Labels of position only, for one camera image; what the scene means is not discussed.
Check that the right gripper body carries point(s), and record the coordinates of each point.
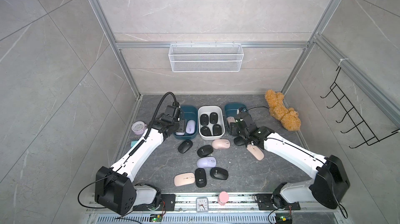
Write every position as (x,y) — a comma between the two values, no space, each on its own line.
(242,134)

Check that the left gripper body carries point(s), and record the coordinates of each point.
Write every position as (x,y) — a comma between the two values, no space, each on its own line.
(180,126)

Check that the pink mouse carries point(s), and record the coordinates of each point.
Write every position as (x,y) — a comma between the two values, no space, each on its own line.
(230,120)
(221,144)
(184,179)
(255,151)

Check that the black mouse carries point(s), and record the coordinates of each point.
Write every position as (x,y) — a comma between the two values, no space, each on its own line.
(213,118)
(204,120)
(219,173)
(205,131)
(185,146)
(205,151)
(240,141)
(217,130)
(200,178)

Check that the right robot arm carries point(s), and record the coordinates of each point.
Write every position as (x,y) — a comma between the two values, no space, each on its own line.
(328,181)

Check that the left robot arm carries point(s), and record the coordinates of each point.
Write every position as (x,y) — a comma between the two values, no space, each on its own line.
(114,188)

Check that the right teal storage box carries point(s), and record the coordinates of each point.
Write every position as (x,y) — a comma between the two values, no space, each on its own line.
(233,109)

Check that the teal storage box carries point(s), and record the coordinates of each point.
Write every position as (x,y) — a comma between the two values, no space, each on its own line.
(233,109)
(189,112)

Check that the left teal storage box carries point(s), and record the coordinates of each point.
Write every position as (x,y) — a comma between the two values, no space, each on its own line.
(189,112)

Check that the white storage box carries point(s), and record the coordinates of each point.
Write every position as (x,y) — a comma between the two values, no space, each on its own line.
(207,110)

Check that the purple round alarm clock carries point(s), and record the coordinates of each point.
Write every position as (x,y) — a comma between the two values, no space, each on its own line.
(139,128)

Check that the small teal cube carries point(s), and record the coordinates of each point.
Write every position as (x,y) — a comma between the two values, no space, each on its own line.
(133,143)

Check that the brown teddy bear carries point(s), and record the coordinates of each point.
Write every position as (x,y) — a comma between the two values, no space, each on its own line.
(288,117)

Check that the pink cylinder cup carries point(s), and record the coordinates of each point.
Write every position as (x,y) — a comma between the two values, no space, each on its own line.
(223,198)

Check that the white square desk clock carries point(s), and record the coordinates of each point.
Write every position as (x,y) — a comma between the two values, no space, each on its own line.
(202,205)

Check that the left green circuit board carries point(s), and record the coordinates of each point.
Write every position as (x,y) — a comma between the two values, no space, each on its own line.
(156,218)

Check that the green circuit board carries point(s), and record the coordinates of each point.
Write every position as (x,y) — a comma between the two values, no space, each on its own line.
(283,219)
(156,218)

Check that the right green circuit board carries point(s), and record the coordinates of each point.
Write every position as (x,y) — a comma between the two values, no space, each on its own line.
(283,219)

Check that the white wire mesh basket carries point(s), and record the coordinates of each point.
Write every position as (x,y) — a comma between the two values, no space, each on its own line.
(205,57)

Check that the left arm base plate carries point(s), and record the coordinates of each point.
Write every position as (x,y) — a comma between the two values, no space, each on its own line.
(161,202)

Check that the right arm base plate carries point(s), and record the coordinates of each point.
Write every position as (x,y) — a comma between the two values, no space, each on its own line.
(266,202)

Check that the black wire hook rack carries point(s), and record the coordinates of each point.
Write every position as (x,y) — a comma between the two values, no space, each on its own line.
(351,112)

